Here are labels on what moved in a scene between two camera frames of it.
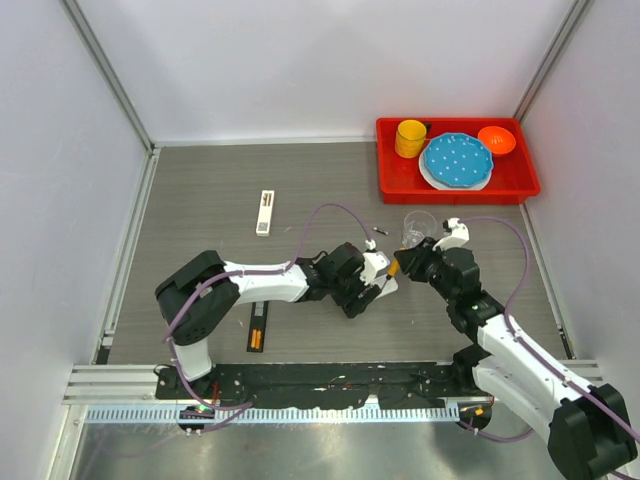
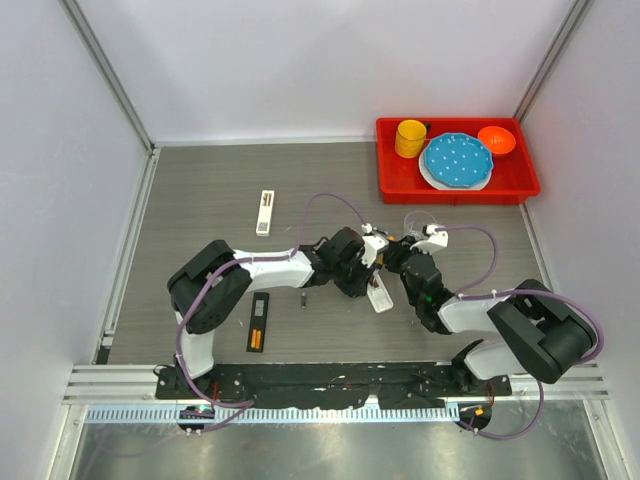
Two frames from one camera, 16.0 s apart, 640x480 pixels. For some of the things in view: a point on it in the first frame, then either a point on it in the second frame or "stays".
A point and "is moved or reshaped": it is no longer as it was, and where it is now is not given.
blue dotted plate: (457, 160) stays
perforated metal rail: (279, 413) stays
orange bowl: (498, 139) stays
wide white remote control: (387, 285) is moved or reshaped
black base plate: (313, 386) stays
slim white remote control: (265, 211) stays
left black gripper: (352, 304) → (359, 287)
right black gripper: (413, 259) → (397, 250)
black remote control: (258, 326) stays
